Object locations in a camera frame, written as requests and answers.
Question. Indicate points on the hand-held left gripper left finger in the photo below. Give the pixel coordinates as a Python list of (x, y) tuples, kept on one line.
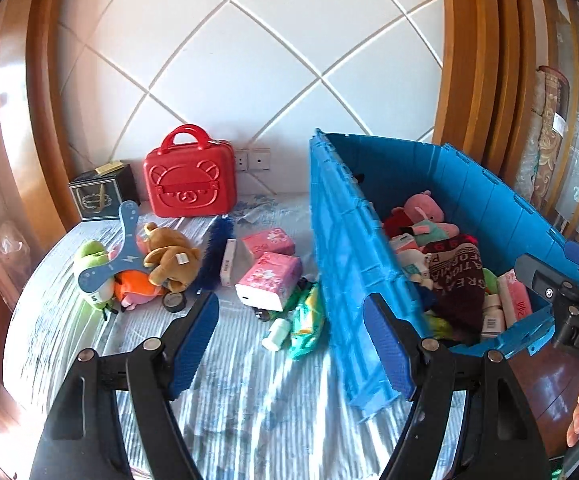
[(194, 345)]

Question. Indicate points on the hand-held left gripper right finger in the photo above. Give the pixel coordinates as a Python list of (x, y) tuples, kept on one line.
[(389, 350)]

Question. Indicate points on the pink floral tissue pack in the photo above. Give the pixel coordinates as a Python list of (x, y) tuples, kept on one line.
[(514, 300), (269, 280)]

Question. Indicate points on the black tape roll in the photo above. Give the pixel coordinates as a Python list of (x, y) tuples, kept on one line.
[(173, 302)]

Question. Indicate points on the green soft item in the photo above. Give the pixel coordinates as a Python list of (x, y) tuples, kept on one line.
[(439, 327), (490, 281)]

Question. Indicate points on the large white tan-label bottle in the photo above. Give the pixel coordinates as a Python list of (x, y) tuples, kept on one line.
[(493, 322)]

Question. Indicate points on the blue plastic crate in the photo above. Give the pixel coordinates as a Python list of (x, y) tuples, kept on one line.
[(349, 285)]

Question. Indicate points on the small white green-label bottle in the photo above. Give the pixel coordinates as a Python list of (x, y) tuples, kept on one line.
[(277, 335)]

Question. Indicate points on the maroon knit hat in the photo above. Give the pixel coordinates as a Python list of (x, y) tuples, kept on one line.
[(457, 280)]

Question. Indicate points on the blue boomerang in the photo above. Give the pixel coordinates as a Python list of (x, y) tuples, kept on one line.
[(119, 260)]

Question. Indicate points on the red plush toy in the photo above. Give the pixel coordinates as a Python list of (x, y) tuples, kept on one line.
[(397, 220)]

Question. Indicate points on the pink pig plush teal dress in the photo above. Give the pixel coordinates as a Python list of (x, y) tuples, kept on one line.
[(427, 210)]

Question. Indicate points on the green frog plush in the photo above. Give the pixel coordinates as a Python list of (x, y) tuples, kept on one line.
[(92, 255)]

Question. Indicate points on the orange pink pig plush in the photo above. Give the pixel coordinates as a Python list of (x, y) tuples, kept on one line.
[(137, 284)]

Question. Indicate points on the green wet wipes pack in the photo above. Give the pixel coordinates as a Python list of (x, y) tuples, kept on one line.
[(307, 325)]

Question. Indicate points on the brown bear plush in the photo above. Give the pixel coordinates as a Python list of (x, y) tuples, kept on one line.
[(169, 260)]

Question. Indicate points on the slim white box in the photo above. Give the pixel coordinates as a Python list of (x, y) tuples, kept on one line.
[(228, 262)]

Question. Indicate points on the blue feather brush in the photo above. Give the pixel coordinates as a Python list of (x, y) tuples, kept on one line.
[(217, 250)]

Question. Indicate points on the small pink tissue pack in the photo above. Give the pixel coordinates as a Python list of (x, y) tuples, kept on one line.
[(269, 242)]

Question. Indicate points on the patterned rolled mat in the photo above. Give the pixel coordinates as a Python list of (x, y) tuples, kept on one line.
[(544, 135)]

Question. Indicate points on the red bear suitcase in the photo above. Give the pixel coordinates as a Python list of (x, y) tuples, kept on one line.
[(189, 185)]

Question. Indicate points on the black gift box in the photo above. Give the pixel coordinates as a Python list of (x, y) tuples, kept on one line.
[(94, 200)]

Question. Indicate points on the small gold box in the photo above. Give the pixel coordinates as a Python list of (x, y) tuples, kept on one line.
[(109, 168)]

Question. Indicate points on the clear plastic bag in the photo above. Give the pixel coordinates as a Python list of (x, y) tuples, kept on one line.
[(12, 240)]

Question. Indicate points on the white wall socket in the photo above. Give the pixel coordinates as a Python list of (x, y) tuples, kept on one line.
[(241, 161), (259, 160)]

